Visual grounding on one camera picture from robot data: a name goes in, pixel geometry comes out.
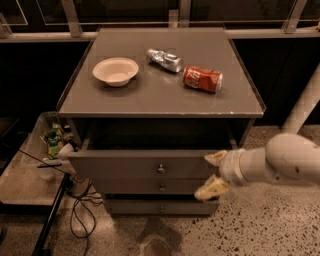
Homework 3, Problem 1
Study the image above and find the clear plastic bin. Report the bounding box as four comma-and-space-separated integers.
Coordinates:
0, 112, 74, 205

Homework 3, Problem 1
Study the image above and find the crushed silver can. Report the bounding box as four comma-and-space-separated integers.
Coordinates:
146, 48, 183, 73

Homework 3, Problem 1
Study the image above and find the grey top drawer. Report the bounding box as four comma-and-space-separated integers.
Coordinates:
67, 138, 238, 180

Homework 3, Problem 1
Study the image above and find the black stick tool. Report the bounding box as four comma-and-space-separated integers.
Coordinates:
37, 163, 62, 168

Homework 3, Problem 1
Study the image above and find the red cola can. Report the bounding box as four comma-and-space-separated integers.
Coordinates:
183, 66, 223, 93

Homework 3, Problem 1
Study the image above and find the grey drawer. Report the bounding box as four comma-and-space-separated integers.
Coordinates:
67, 138, 238, 180
104, 200, 218, 215
92, 178, 205, 194

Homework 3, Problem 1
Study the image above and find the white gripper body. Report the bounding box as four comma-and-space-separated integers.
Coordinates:
219, 149, 248, 186

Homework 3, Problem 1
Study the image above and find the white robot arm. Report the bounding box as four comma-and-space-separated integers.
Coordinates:
194, 65, 320, 201

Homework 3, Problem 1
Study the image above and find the grey drawer cabinet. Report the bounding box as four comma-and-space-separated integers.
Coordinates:
58, 28, 265, 202

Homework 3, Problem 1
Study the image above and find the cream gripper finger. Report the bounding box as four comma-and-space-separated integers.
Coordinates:
194, 175, 229, 201
204, 150, 227, 167

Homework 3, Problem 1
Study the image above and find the green snack bag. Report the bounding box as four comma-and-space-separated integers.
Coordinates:
40, 123, 65, 159

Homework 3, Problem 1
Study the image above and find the white paper bowl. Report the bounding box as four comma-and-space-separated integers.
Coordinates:
92, 57, 139, 87

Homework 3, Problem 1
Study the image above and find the white cup in bin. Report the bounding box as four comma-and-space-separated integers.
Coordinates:
57, 143, 74, 160

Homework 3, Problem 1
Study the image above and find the black cable on floor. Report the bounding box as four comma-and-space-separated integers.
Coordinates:
65, 172, 104, 256

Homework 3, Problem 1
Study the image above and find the metal window railing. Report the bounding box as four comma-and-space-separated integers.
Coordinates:
0, 0, 320, 42

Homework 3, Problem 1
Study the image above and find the grey bottom drawer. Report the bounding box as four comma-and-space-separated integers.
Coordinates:
104, 200, 218, 215

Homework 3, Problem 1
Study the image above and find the grey middle drawer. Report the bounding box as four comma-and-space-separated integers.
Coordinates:
92, 178, 205, 194

